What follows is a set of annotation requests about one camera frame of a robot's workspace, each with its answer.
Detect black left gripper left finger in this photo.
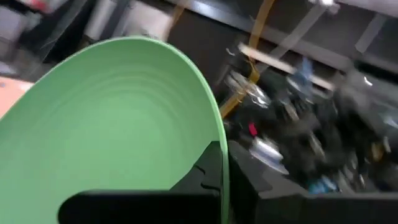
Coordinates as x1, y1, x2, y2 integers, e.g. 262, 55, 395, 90
57, 141, 223, 224

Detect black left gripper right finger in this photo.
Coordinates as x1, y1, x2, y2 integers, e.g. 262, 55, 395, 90
228, 139, 398, 224

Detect light green plate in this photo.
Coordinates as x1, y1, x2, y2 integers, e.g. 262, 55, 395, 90
0, 35, 231, 224

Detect thick yellow cable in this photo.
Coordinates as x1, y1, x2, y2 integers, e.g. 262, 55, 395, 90
218, 0, 277, 119

